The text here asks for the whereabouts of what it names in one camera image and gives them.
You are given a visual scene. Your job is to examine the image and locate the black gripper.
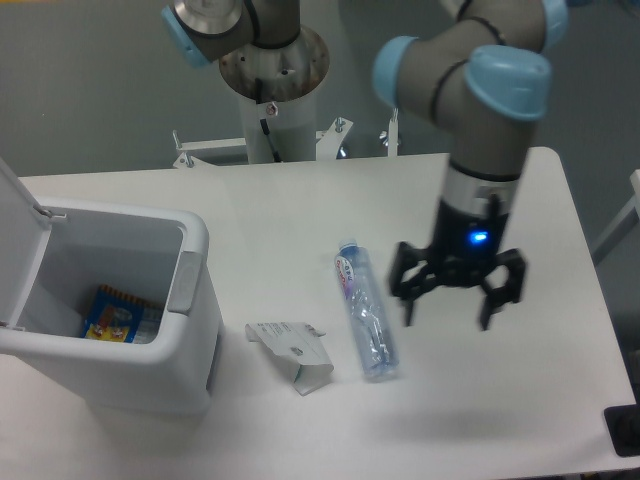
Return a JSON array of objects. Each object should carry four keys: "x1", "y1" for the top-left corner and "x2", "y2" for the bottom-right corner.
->
[{"x1": 387, "y1": 197, "x2": 527, "y2": 331}]

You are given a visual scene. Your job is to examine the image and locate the white plastic trash can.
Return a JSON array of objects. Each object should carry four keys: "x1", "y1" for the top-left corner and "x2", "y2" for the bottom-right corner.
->
[{"x1": 1, "y1": 167, "x2": 223, "y2": 414}]

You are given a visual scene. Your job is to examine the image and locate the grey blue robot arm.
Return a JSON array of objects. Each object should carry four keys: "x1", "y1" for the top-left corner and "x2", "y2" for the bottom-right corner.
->
[{"x1": 161, "y1": 1, "x2": 568, "y2": 328}]

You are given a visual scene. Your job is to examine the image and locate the clear plastic water bottle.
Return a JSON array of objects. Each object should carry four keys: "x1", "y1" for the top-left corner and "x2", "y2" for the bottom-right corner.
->
[{"x1": 334, "y1": 239, "x2": 399, "y2": 382}]

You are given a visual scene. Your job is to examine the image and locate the crumpled white paper carton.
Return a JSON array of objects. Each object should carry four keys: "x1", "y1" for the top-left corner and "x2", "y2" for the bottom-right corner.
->
[{"x1": 245, "y1": 322, "x2": 334, "y2": 396}]

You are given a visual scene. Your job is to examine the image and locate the black clamp table corner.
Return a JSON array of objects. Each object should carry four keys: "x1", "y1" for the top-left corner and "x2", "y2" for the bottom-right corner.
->
[{"x1": 604, "y1": 404, "x2": 639, "y2": 457}]

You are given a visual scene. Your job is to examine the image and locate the blue orange snack packet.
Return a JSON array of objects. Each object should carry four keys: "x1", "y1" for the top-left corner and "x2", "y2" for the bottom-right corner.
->
[{"x1": 80, "y1": 284, "x2": 164, "y2": 344}]

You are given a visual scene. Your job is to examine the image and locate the white metal base frame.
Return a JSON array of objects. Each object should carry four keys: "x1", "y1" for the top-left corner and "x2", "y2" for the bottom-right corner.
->
[{"x1": 171, "y1": 108, "x2": 402, "y2": 170}]

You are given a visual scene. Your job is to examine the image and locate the white frame right edge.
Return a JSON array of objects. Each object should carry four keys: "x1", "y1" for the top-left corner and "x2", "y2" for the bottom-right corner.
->
[{"x1": 591, "y1": 169, "x2": 639, "y2": 265}]

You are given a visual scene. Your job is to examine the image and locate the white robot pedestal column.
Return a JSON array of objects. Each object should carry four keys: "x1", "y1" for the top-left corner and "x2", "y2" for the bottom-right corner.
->
[{"x1": 219, "y1": 26, "x2": 330, "y2": 139}]

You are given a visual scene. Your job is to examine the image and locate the black cable on pedestal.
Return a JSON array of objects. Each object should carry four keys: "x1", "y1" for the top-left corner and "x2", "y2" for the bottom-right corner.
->
[{"x1": 253, "y1": 77, "x2": 282, "y2": 164}]

